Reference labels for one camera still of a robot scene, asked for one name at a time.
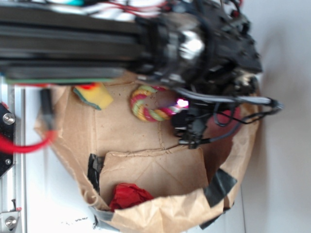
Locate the crumpled red cloth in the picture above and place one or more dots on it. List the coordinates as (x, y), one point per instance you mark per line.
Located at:
(126, 195)

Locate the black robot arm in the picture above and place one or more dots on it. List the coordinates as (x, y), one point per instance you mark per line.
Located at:
(79, 42)

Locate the black metal bracket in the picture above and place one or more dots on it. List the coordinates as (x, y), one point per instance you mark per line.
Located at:
(7, 133)

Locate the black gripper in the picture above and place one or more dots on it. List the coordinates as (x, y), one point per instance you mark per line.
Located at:
(205, 55)

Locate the brown paper bag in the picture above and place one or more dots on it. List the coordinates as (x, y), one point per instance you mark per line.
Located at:
(101, 149)

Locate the yellow green sponge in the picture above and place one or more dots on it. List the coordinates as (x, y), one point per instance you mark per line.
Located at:
(95, 95)

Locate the aluminium frame rail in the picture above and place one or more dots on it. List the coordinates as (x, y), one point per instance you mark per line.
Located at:
(12, 184)

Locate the silver corner bracket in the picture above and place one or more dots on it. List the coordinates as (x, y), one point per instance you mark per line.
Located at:
(9, 221)

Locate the white plastic tray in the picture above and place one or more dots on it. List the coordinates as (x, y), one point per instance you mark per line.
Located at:
(54, 203)

